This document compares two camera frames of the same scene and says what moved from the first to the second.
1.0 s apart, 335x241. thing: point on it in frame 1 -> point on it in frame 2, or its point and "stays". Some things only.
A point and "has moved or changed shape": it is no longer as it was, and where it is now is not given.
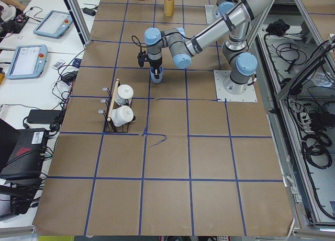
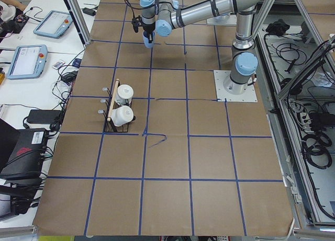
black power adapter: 89,11 stays
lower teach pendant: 27,62 stays
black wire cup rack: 109,126 stays
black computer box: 25,163 stays
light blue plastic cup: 153,71 has moved or changed shape
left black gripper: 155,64 -> 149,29
